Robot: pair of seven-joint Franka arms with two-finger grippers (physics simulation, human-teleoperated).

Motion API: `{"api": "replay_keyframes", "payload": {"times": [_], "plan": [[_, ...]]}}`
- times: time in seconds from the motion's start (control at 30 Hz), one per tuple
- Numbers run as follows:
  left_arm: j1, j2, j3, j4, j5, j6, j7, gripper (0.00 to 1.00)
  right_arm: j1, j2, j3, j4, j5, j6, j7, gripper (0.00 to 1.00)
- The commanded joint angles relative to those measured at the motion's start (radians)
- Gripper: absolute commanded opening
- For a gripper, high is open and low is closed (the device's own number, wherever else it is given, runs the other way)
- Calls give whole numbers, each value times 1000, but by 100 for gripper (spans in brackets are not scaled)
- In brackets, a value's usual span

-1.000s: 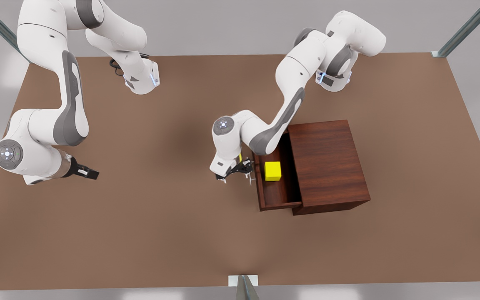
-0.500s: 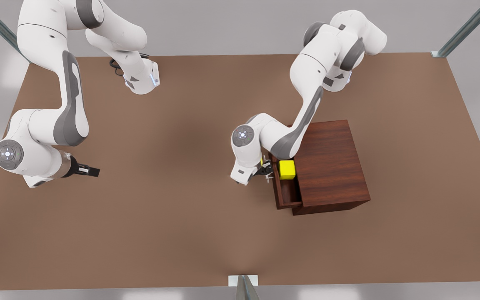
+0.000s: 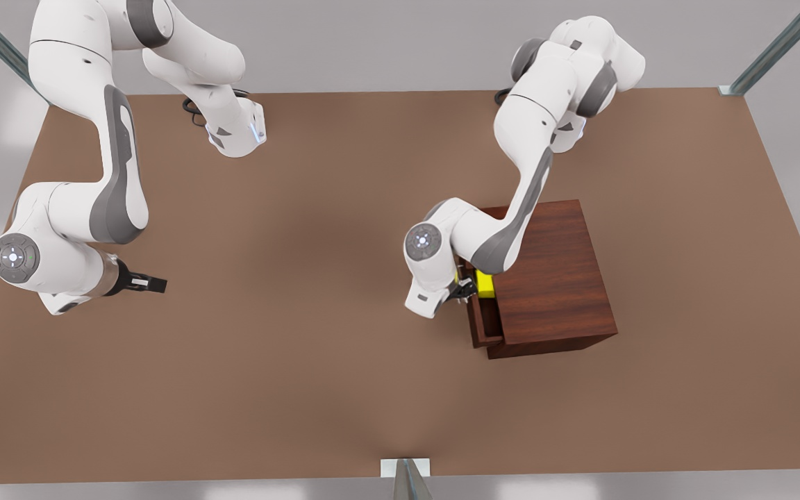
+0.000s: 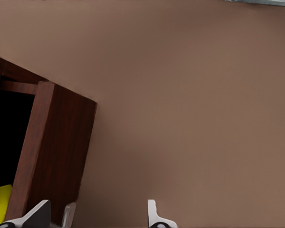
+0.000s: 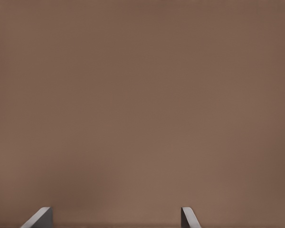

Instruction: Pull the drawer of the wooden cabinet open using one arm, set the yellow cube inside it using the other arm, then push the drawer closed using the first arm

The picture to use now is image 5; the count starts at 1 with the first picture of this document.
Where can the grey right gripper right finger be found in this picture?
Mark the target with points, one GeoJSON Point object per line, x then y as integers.
{"type": "Point", "coordinates": [189, 219]}

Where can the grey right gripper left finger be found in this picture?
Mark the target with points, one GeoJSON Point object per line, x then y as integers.
{"type": "Point", "coordinates": [42, 219]}

